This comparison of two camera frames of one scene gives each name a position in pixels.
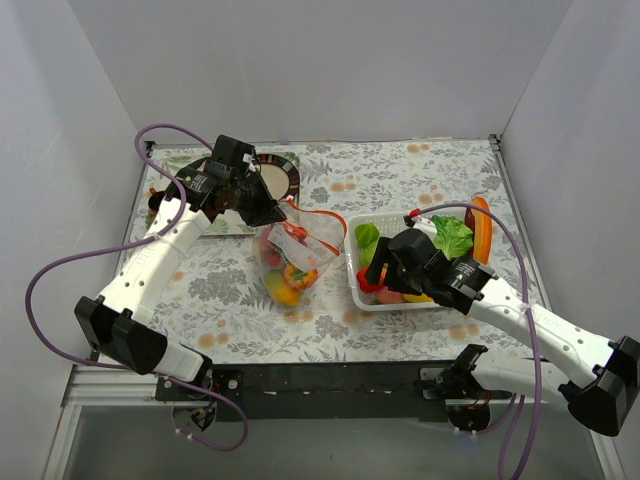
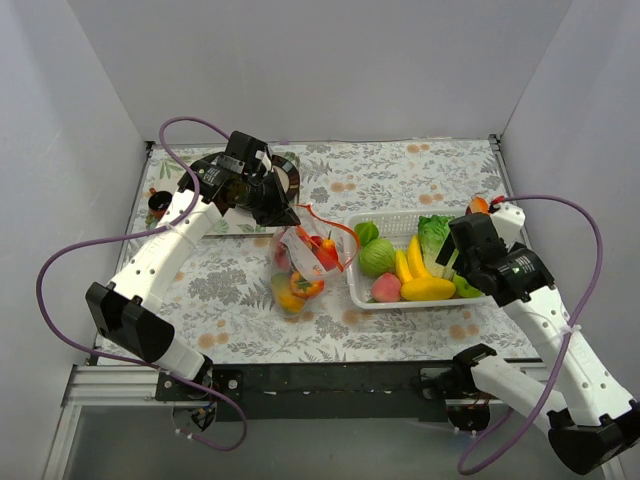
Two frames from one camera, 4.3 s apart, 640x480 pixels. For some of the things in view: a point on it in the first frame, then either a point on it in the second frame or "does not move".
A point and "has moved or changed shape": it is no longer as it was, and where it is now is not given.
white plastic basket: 388,225 does not move
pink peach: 386,296 does not move
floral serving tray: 179,159 does not move
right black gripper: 395,273 → 460,248
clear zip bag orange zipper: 295,255 has moved or changed shape
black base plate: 329,392 does not move
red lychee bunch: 272,257 → 282,257
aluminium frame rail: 90,386 does not move
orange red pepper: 298,279 → 304,288
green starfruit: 365,234 does not move
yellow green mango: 282,292 has moved or changed shape
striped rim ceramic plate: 280,175 does not move
